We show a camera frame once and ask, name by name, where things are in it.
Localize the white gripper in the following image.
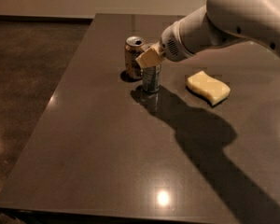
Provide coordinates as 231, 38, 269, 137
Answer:
135, 21, 194, 69

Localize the silver redbull can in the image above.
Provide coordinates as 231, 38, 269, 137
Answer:
141, 42, 162, 94

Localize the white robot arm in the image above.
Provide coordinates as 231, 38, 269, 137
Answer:
136, 0, 280, 68

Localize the orange soda can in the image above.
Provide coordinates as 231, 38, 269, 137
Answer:
125, 35, 145, 80

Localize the yellow sponge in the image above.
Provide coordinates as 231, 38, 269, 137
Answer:
186, 71, 231, 105

